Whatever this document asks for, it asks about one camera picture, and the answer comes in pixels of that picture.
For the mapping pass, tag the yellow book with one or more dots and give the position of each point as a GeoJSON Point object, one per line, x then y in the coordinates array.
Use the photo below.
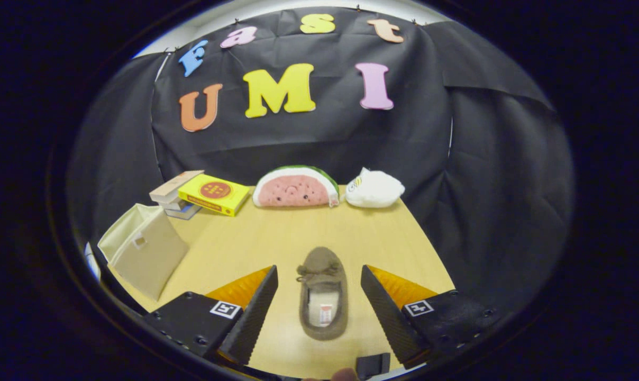
{"type": "Point", "coordinates": [213, 193]}

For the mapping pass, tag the white plush toy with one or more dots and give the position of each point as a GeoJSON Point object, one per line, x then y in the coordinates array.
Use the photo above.
{"type": "Point", "coordinates": [375, 190]}

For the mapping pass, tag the beige book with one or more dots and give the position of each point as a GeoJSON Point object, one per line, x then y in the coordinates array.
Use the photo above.
{"type": "Point", "coordinates": [171, 188]}

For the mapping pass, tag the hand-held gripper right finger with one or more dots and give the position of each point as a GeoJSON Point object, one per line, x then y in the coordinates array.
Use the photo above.
{"type": "Point", "coordinates": [388, 323]}

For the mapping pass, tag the blue book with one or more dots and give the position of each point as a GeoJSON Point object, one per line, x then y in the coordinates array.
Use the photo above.
{"type": "Point", "coordinates": [184, 212]}

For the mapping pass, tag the beige fabric storage box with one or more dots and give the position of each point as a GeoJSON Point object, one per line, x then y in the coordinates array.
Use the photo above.
{"type": "Point", "coordinates": [150, 254]}

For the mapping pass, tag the watermelon slice plush toy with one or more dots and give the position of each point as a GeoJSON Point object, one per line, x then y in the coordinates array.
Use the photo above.
{"type": "Point", "coordinates": [293, 190]}

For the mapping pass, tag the brown fuzzy shoe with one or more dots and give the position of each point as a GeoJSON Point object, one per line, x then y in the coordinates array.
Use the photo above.
{"type": "Point", "coordinates": [322, 259]}

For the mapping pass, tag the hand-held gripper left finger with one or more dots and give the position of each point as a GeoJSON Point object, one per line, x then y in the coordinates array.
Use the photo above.
{"type": "Point", "coordinates": [248, 323]}

